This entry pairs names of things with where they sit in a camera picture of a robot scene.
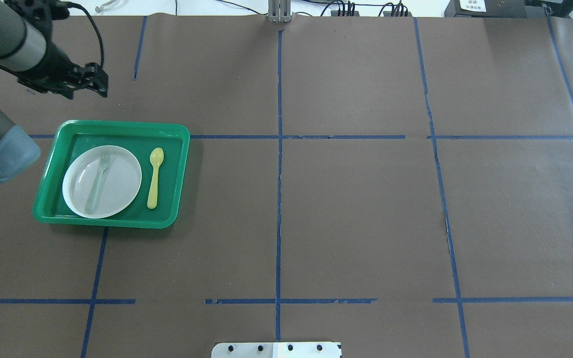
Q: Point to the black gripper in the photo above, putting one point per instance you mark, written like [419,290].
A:
[53,64]

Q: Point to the yellow plastic spoon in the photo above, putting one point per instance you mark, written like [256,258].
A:
[156,159]

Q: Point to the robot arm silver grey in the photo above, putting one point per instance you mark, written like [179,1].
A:
[28,52]

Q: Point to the green plastic tray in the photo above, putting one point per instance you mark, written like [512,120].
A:
[77,136]

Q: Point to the pale green plastic fork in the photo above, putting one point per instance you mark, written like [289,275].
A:
[102,167]

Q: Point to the white round plate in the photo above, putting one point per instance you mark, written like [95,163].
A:
[120,184]

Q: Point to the black computer box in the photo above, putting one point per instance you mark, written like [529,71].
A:
[486,8]

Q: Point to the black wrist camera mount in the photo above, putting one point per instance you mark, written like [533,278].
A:
[40,13]

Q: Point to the aluminium frame post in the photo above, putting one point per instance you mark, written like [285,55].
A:
[279,11]

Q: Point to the white pedestal column with base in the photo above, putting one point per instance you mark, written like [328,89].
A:
[277,350]

